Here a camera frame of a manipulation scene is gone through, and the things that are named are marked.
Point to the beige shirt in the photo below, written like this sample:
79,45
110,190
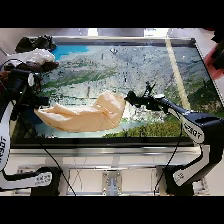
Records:
83,116

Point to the silver frame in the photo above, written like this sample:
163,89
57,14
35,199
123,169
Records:
113,180

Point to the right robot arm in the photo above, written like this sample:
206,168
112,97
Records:
200,126

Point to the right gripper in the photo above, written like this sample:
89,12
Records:
139,100

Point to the black garment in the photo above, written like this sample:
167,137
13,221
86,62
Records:
35,43

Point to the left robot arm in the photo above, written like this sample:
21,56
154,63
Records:
5,133

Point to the white garment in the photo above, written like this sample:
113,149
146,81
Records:
31,56

